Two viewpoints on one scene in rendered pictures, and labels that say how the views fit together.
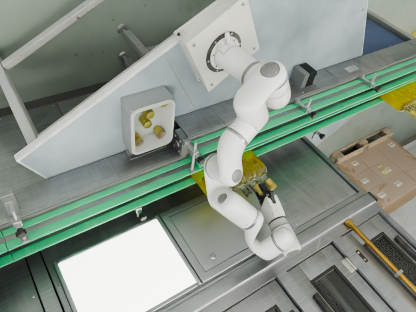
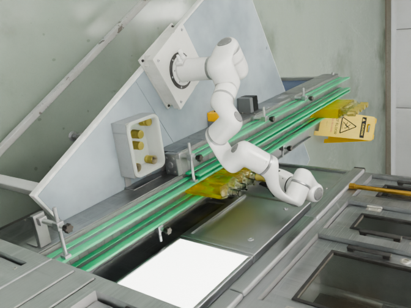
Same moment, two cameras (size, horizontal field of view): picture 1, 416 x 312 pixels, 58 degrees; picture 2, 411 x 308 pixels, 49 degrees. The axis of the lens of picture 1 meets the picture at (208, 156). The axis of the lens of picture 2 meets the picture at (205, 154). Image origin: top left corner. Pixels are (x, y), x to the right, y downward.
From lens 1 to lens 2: 0.94 m
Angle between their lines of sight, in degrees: 30
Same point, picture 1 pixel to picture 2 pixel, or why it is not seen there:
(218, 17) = (169, 38)
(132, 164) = (138, 192)
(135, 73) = (117, 99)
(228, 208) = (244, 148)
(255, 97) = (223, 56)
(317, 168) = not seen: hidden behind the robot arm
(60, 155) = (71, 190)
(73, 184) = (90, 216)
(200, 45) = (162, 62)
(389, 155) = not seen: hidden behind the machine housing
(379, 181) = not seen: hidden behind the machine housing
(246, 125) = (225, 84)
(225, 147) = (218, 99)
